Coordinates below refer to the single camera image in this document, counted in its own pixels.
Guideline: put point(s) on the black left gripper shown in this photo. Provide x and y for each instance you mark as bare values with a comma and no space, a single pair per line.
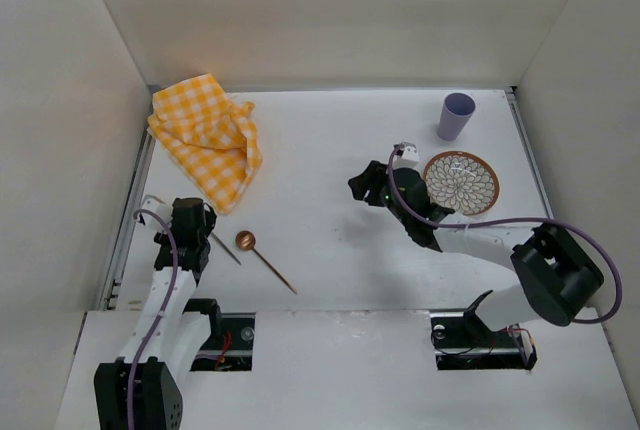
201,225

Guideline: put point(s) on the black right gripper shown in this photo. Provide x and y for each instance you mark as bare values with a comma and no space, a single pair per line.
378,183

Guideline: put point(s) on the yellow white checkered cloth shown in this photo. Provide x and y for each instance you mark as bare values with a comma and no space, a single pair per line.
211,138

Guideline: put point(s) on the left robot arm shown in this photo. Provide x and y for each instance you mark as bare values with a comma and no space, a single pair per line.
140,389

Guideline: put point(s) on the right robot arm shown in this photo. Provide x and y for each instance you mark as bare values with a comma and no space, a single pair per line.
556,278

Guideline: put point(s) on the metal fork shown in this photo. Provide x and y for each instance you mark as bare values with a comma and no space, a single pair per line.
226,248

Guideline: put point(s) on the copper spoon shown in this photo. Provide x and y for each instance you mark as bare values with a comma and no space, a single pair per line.
245,240

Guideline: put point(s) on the floral patterned ceramic plate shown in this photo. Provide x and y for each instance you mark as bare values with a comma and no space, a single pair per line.
461,181

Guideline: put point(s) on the lilac plastic cup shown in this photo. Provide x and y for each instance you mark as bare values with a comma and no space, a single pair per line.
457,109

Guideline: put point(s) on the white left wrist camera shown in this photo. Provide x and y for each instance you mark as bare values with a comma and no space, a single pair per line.
153,210

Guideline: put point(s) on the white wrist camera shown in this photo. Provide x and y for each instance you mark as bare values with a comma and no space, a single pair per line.
153,210
406,156

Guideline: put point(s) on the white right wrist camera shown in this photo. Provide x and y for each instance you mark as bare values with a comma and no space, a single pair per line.
406,156

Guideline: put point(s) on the left aluminium table rail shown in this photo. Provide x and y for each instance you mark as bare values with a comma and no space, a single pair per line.
120,248

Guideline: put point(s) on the aluminium table rail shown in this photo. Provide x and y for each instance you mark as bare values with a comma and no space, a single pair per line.
510,93
120,248

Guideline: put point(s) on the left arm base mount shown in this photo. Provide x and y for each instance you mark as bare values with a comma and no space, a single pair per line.
230,346

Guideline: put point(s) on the right aluminium table rail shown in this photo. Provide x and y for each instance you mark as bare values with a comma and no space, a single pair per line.
510,93

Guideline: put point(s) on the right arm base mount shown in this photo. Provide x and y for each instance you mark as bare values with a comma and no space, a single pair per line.
458,347

